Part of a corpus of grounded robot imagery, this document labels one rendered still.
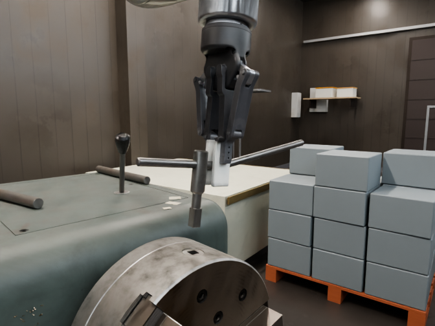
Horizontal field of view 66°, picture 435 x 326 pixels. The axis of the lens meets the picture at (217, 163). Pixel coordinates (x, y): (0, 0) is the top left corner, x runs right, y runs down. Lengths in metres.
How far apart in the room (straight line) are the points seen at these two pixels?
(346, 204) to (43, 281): 2.31
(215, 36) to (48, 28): 3.98
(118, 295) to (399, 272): 2.38
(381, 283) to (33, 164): 3.58
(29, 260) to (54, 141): 3.79
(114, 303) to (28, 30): 3.96
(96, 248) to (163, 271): 0.14
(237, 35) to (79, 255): 0.40
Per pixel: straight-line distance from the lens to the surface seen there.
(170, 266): 0.48
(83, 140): 4.50
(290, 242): 2.91
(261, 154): 0.57
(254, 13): 0.52
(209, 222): 0.70
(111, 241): 0.59
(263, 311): 0.61
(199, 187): 0.49
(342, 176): 2.61
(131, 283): 0.49
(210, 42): 0.50
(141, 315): 0.46
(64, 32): 4.50
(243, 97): 0.48
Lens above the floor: 1.44
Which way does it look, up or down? 8 degrees down
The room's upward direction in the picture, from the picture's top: straight up
